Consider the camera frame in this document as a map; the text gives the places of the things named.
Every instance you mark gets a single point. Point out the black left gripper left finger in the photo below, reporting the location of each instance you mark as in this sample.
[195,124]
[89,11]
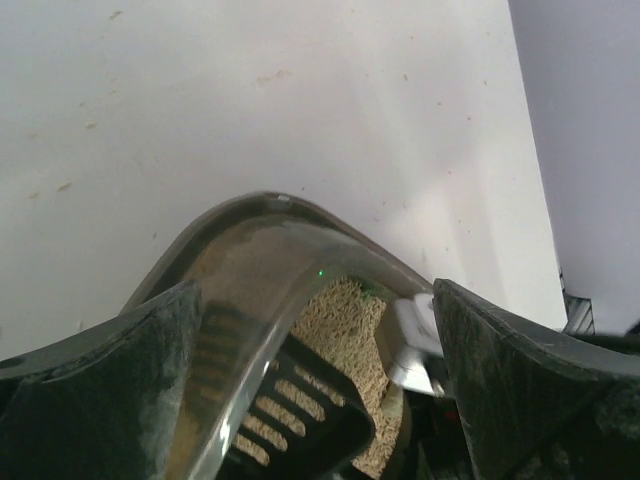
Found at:
[103,403]

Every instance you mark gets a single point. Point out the black slotted litter scoop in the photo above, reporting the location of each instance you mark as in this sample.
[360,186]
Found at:
[307,421]

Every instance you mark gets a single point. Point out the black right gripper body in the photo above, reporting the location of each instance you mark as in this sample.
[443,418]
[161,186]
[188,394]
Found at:
[437,447]

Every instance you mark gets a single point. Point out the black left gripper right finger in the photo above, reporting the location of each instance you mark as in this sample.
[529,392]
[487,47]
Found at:
[536,403]

